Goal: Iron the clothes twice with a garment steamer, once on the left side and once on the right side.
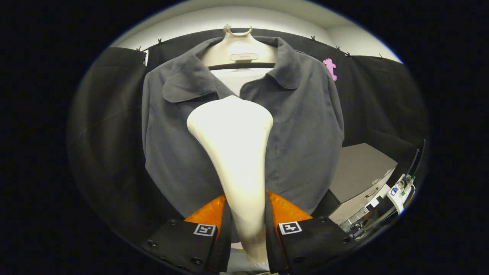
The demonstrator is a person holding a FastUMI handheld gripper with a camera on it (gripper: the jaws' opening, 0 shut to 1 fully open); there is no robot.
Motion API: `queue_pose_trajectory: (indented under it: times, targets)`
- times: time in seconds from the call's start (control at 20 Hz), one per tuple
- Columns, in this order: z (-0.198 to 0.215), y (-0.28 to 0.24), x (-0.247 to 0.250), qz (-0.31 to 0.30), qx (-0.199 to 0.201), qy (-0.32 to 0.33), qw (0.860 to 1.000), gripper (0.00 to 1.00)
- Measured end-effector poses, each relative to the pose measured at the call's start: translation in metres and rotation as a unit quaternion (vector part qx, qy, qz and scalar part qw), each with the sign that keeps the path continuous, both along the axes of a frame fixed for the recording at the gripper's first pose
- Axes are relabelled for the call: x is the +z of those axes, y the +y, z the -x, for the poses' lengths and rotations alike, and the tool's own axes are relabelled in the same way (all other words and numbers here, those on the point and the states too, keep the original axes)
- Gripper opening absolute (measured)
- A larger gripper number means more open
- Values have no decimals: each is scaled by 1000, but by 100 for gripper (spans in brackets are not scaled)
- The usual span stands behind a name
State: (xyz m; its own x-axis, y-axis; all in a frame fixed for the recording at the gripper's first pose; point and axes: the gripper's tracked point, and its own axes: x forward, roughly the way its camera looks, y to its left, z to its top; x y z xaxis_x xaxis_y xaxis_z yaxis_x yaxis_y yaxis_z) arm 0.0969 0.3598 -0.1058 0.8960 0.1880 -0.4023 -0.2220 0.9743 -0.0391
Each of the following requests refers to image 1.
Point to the white pad behind shirt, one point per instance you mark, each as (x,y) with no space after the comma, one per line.
(238,78)

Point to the grey drawer cabinet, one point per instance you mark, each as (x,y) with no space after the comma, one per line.
(359,168)

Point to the black computer monitor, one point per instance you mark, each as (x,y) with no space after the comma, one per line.
(418,156)

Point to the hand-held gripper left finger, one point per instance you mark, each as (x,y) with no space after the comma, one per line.
(224,244)

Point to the clear plastic bottle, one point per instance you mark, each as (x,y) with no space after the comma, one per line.
(409,179)

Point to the white garment steamer head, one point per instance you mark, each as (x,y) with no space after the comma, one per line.
(237,152)

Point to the small blue packet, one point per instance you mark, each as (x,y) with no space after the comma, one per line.
(393,191)

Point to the white side table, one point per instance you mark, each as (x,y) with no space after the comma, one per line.
(397,198)

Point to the dark grey collared shirt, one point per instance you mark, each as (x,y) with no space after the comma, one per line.
(305,145)

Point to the black backdrop cloth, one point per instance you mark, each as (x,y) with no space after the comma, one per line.
(107,133)

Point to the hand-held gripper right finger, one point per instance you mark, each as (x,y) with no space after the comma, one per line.
(273,244)

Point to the cream garment hanger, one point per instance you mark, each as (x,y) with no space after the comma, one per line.
(238,47)

